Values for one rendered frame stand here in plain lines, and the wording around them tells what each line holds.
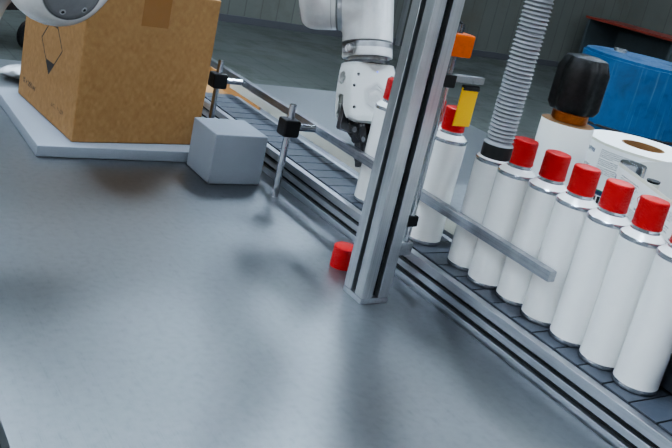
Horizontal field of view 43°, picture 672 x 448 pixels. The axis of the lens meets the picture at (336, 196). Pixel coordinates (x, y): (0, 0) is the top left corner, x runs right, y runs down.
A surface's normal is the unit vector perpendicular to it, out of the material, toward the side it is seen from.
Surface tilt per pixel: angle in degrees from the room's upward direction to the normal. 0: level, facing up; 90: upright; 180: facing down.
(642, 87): 90
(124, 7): 90
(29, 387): 0
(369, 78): 68
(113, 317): 0
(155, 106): 90
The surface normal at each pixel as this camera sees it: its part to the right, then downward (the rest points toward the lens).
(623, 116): -0.45, 0.18
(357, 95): 0.47, 0.01
